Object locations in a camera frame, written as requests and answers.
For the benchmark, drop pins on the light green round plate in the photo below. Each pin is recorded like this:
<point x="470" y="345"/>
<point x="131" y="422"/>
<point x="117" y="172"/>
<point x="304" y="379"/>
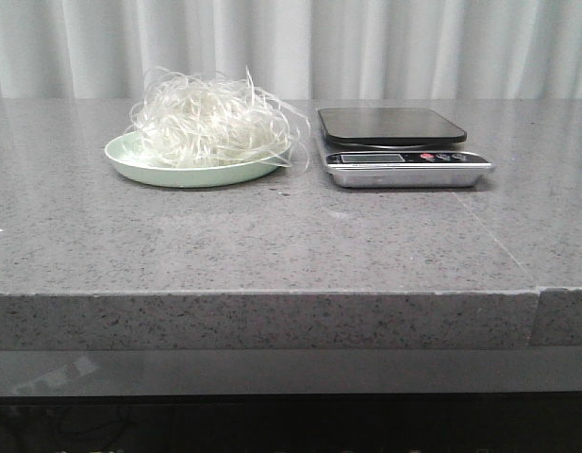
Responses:
<point x="119" y="153"/>

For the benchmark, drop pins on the white pleated curtain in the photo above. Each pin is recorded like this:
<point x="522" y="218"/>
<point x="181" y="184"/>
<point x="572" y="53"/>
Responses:
<point x="297" y="49"/>

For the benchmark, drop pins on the white vermicelli noodle bundle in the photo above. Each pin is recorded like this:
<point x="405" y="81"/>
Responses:
<point x="192" y="121"/>

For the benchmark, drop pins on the silver digital kitchen scale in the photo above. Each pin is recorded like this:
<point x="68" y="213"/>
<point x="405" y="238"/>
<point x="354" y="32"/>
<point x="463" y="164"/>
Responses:
<point x="376" y="147"/>

